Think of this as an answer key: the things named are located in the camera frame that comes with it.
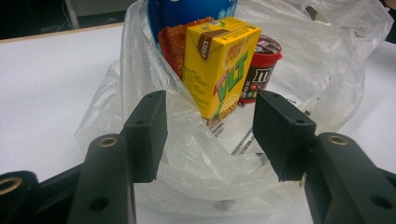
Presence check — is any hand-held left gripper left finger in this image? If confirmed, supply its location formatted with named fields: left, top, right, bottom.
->
left=120, top=90, right=169, bottom=184

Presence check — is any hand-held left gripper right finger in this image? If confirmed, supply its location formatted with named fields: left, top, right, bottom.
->
left=252, top=90, right=318, bottom=182

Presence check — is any red candy cup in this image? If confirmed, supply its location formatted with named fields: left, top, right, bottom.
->
left=237, top=34, right=284, bottom=105

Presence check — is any clear smiley-face plastic bag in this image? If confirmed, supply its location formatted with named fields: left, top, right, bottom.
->
left=74, top=0, right=395, bottom=217

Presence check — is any yellow drink carton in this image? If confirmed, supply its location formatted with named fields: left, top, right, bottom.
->
left=181, top=17, right=262, bottom=120

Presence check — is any blue snack packet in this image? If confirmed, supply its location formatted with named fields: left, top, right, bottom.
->
left=148, top=0, right=239, bottom=80

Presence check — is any white table cover sheet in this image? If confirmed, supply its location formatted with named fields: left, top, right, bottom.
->
left=0, top=22, right=396, bottom=224

